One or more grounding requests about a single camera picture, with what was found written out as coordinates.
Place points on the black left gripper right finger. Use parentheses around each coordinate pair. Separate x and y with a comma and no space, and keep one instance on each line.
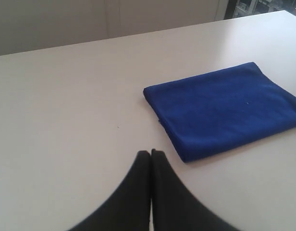
(174,207)

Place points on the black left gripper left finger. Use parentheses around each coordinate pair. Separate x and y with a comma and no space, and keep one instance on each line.
(128,208)

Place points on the blue towel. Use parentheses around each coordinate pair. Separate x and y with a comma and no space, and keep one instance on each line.
(219,111)

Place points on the black window frame post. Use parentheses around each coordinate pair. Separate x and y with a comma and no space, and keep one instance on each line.
(230,9)

